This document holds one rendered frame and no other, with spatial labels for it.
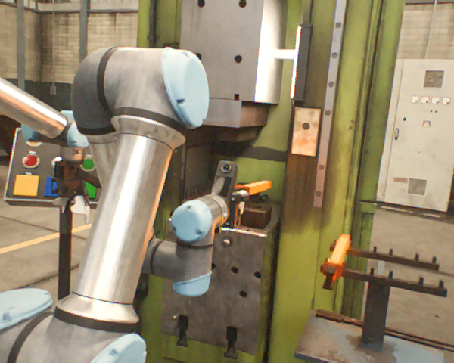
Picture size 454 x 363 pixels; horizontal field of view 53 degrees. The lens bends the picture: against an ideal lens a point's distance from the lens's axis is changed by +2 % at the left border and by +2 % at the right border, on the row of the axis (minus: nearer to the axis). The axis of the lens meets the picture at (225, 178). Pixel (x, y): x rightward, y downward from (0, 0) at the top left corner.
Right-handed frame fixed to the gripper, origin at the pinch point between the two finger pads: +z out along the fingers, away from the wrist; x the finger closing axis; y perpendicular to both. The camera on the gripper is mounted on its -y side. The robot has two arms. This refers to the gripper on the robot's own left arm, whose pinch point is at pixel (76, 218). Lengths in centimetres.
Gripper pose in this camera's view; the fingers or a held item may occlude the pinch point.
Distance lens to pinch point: 160.3
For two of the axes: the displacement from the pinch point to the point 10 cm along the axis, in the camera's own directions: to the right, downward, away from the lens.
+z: -0.8, 9.8, 1.7
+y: -6.8, 0.7, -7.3
